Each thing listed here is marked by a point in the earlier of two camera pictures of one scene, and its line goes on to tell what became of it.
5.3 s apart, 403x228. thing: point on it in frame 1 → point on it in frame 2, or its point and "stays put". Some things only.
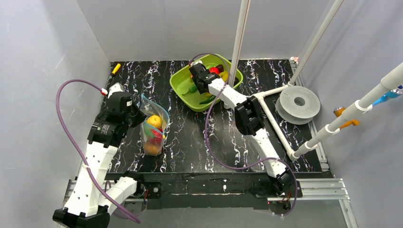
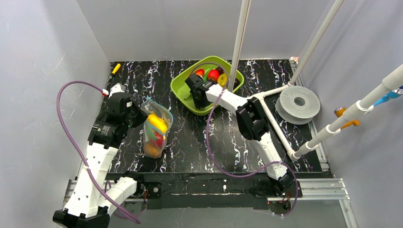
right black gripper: (197, 73) → (195, 87)
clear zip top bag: (153, 126) stays put
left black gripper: (136, 111) stays put
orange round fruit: (150, 149) stays put
